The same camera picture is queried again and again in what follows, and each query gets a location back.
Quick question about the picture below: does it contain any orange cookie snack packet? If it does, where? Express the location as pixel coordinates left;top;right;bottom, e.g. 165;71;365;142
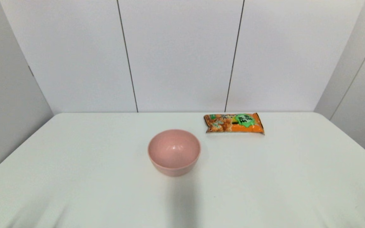
204;112;265;135

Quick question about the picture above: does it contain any pink plastic bowl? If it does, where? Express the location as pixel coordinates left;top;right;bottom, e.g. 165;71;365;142
148;129;201;177

